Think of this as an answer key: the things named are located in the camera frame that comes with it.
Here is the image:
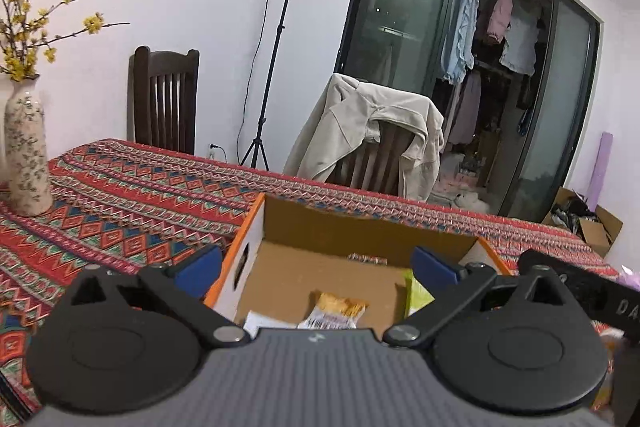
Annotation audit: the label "green white nut bar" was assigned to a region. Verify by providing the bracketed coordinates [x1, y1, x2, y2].
[404, 270, 435, 317]

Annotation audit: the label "orange white snack packet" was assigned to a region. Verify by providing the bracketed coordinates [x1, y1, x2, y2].
[297, 291, 369, 329]

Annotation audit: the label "purple tissue pack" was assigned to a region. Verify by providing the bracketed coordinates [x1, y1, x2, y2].
[616, 265, 640, 291]

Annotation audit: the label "brown cardboard box on floor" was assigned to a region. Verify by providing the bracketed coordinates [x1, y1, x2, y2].
[542, 187, 624, 258]

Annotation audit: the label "purple rolled mat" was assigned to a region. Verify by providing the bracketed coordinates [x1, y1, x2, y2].
[586, 132, 614, 212]

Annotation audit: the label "patterned red tablecloth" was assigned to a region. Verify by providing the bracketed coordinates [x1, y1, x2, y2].
[1, 139, 615, 426]

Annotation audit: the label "small striped snack in box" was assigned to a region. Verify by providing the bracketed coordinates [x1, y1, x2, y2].
[347, 253, 388, 265]

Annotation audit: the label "red orange cardboard box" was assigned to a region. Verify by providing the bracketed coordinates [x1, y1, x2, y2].
[204, 194, 510, 335]

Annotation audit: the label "floral ceramic vase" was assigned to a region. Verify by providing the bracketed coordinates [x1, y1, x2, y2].
[3, 79, 53, 217]

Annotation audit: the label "chair with beige jacket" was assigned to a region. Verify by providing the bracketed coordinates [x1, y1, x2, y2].
[326, 121, 413, 196]

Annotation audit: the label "dark wooden chair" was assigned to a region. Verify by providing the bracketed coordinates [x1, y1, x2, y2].
[132, 46, 200, 155]

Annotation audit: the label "dark framed glass door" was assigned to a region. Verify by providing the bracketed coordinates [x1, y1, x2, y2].
[336, 0, 600, 221]

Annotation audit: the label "beige jacket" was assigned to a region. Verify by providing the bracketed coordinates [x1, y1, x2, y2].
[283, 72, 445, 202]

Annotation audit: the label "yellow flower branches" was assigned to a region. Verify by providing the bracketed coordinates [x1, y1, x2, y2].
[0, 0, 132, 84]

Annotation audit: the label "black light stand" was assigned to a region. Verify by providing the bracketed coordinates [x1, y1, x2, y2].
[235, 0, 291, 170]

